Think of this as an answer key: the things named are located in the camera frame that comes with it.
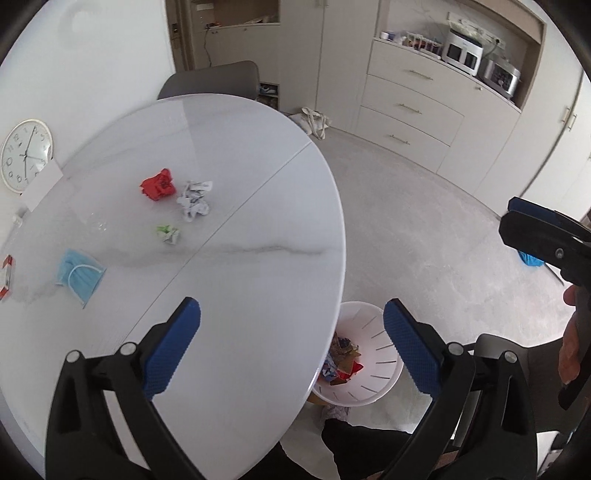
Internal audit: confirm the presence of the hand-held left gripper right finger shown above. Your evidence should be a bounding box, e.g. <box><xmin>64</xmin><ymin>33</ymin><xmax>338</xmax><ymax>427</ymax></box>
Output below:
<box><xmin>383</xmin><ymin>298</ymin><xmax>539</xmax><ymax>480</ymax></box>

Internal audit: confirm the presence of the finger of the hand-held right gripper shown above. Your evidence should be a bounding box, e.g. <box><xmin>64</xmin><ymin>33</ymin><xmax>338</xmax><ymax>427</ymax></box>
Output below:
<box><xmin>499</xmin><ymin>212</ymin><xmax>591</xmax><ymax>280</ymax></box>
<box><xmin>508</xmin><ymin>197</ymin><xmax>591</xmax><ymax>241</ymax></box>

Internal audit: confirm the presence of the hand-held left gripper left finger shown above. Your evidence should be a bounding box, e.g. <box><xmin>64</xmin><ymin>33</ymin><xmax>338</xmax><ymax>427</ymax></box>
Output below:
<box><xmin>45</xmin><ymin>296</ymin><xmax>208</xmax><ymax>480</ymax></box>

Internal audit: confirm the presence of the white slotted bin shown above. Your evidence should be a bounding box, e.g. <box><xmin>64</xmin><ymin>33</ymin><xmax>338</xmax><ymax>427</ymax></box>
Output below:
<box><xmin>308</xmin><ymin>301</ymin><xmax>404</xmax><ymax>408</ymax></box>

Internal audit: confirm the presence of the brown snack wrapper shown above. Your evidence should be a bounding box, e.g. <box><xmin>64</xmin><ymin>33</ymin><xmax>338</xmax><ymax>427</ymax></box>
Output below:
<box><xmin>335</xmin><ymin>339</ymin><xmax>363</xmax><ymax>363</ymax></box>

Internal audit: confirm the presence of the person's right hand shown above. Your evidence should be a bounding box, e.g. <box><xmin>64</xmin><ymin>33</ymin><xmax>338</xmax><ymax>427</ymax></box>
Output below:
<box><xmin>558</xmin><ymin>284</ymin><xmax>591</xmax><ymax>386</ymax></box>

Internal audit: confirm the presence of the blue plastic bag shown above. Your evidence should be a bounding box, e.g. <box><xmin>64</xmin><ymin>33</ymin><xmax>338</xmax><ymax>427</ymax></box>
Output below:
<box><xmin>518</xmin><ymin>249</ymin><xmax>548</xmax><ymax>268</ymax></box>

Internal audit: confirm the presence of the beige tall cabinet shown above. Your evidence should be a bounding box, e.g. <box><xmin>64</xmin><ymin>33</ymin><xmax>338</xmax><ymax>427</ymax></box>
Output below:
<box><xmin>279</xmin><ymin>0</ymin><xmax>382</xmax><ymax>134</ymax></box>
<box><xmin>475</xmin><ymin>46</ymin><xmax>591</xmax><ymax>217</ymax></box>

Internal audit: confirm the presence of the person's dark pants leg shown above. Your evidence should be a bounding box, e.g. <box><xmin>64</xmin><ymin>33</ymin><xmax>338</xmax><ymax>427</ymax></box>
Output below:
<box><xmin>277</xmin><ymin>418</ymin><xmax>416</xmax><ymax>480</ymax></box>

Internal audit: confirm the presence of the blue face mask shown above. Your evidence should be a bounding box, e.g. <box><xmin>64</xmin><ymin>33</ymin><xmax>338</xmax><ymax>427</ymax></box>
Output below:
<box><xmin>55</xmin><ymin>249</ymin><xmax>106</xmax><ymax>309</ymax></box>

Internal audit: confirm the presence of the silver kitchen appliance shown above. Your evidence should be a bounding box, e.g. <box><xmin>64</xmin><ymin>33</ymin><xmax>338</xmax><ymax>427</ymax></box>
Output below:
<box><xmin>478</xmin><ymin>53</ymin><xmax>525</xmax><ymax>100</ymax></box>

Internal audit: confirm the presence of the white crumpled paper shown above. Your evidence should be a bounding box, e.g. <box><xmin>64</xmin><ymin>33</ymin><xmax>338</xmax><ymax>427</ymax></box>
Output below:
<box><xmin>176</xmin><ymin>180</ymin><xmax>214</xmax><ymax>223</ymax></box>

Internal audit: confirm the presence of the beige drawer cabinet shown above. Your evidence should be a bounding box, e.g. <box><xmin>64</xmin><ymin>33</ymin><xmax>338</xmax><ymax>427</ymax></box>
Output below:
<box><xmin>358</xmin><ymin>37</ymin><xmax>525</xmax><ymax>185</ymax></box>

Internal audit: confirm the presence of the red crumpled paper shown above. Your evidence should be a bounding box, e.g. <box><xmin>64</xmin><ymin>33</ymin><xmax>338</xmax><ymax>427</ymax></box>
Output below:
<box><xmin>140</xmin><ymin>168</ymin><xmax>177</xmax><ymax>202</ymax></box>

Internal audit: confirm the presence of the white kitchen appliance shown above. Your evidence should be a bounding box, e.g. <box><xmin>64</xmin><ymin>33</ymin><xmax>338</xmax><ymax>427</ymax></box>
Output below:
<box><xmin>441</xmin><ymin>25</ymin><xmax>485</xmax><ymax>77</ymax></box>

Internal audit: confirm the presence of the red and white small box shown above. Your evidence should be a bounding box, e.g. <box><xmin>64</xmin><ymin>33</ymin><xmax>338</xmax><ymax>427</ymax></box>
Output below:
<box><xmin>0</xmin><ymin>255</ymin><xmax>17</xmax><ymax>303</ymax></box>

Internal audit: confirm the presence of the rack of jars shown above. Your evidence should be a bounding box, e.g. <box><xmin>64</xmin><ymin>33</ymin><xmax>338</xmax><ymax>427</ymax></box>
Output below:
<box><xmin>401</xmin><ymin>33</ymin><xmax>440</xmax><ymax>55</ymax></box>

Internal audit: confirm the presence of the white card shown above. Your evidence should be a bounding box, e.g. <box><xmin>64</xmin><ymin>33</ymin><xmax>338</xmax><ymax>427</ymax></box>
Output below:
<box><xmin>21</xmin><ymin>159</ymin><xmax>64</xmax><ymax>210</ymax></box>

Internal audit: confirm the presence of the white tote bag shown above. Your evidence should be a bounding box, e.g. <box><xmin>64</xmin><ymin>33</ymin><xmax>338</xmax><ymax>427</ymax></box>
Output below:
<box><xmin>288</xmin><ymin>107</ymin><xmax>332</xmax><ymax>140</ymax></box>

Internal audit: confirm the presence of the grey chair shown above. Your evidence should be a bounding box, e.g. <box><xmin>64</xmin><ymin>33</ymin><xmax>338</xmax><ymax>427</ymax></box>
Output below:
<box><xmin>157</xmin><ymin>60</ymin><xmax>260</xmax><ymax>101</ymax></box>

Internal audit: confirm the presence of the beige shelf cabinet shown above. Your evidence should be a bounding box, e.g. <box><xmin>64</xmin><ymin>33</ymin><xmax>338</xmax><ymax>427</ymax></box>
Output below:
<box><xmin>166</xmin><ymin>0</ymin><xmax>324</xmax><ymax>112</ymax></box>

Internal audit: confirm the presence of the round white wall clock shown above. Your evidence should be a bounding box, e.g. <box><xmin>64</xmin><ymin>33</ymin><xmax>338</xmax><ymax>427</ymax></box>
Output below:
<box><xmin>0</xmin><ymin>119</ymin><xmax>55</xmax><ymax>193</ymax></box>

